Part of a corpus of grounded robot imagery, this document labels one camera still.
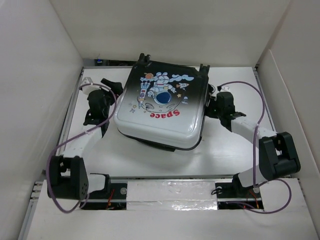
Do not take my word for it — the white space print suitcase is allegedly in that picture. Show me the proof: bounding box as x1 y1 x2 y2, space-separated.
113 53 210 151

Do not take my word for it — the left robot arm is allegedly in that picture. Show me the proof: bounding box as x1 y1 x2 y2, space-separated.
47 77 123 201

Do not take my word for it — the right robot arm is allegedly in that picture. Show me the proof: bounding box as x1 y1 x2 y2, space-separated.
206 92 301 197

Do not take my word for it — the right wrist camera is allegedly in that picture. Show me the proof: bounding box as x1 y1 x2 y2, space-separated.
217 85 231 92

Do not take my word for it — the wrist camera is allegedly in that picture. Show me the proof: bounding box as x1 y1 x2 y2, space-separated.
217 85 231 92
79 77 100 96

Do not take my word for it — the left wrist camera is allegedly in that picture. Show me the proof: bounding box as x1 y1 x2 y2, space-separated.
79 77 100 96

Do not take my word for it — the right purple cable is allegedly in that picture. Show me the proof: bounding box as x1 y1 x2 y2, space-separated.
219 80 293 214

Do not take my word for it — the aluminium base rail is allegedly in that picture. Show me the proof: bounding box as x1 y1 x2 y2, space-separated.
19 178 318 240

